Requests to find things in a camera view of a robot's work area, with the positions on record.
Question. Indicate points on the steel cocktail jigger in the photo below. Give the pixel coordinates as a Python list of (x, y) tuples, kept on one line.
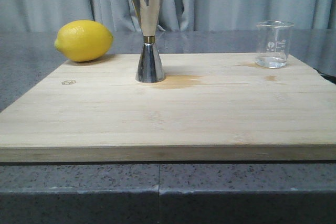
[(150, 67)]

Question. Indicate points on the glass measuring beaker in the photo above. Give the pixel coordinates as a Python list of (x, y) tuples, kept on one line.
[(274, 37)]

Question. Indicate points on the wooden cutting board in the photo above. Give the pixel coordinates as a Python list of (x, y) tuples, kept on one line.
[(210, 107)]

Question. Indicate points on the yellow lemon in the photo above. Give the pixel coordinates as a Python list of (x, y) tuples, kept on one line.
[(83, 40)]

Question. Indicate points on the grey curtain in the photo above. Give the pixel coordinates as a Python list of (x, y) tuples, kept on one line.
[(176, 15)]

